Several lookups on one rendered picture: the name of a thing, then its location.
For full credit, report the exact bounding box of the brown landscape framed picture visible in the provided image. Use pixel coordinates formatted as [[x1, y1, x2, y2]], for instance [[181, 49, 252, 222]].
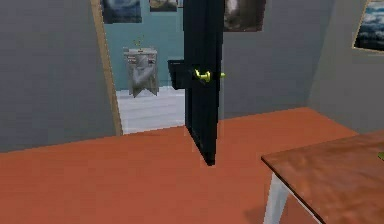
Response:
[[148, 0, 179, 13]]

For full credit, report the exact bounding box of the grey brown framed picture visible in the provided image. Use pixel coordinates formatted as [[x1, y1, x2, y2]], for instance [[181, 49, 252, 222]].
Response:
[[223, 0, 267, 33]]

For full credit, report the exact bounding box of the thin green house plant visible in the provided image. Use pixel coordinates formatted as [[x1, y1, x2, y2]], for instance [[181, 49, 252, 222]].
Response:
[[133, 34, 146, 52]]

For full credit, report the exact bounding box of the grey marbled cabinet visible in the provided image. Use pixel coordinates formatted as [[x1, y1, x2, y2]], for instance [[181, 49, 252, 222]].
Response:
[[123, 47, 159, 99]]

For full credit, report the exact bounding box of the brown wooden table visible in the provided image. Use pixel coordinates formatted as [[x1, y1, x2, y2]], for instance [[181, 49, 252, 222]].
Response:
[[260, 130, 384, 224]]

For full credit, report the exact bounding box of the yellow door handle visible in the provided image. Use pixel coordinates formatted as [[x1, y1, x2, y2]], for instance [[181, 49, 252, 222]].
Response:
[[194, 68, 212, 83]]

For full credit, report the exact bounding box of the black box furniture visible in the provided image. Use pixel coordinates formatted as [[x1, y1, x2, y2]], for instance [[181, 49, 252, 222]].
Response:
[[167, 59, 188, 90]]

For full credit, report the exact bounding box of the black room door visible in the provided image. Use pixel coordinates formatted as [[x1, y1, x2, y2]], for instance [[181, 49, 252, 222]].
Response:
[[182, 0, 226, 167]]

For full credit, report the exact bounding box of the dark blue framed picture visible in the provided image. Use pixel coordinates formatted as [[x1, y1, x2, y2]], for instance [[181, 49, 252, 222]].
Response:
[[100, 0, 143, 25]]

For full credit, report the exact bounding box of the blue clouds framed picture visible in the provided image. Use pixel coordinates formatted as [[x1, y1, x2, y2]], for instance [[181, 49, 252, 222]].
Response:
[[351, 0, 384, 54]]

